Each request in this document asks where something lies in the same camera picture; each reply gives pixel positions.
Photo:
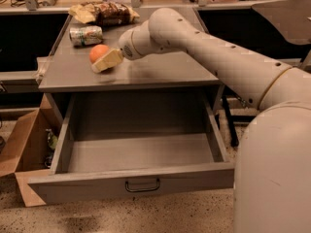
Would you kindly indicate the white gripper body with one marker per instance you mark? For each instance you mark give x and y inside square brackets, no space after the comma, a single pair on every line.
[126,48]

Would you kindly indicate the orange fruit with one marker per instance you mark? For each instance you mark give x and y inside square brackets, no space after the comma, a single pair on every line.
[97,51]

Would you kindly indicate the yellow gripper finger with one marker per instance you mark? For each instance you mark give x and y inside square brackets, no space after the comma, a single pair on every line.
[109,60]

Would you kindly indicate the green bottle in box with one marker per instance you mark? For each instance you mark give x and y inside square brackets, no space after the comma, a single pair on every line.
[51,139]

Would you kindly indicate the open grey top drawer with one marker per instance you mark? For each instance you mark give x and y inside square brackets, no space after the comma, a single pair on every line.
[108,138]

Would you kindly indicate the black drawer handle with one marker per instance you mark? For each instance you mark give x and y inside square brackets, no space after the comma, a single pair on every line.
[138,186]

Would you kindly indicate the black table frame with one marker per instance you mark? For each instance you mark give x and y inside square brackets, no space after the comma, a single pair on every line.
[232,121]

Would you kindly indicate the brown chip bag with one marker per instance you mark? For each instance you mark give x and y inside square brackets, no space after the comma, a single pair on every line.
[103,13]

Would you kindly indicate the brown cardboard box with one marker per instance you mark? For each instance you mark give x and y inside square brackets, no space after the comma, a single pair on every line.
[25,152]

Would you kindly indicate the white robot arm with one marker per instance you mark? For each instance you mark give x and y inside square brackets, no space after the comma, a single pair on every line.
[272,176]

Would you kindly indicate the green white soda can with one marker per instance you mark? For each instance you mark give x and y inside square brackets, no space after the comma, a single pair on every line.
[85,36]

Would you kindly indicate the grey cabinet with top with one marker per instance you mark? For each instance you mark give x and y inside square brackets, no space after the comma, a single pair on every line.
[70,70]

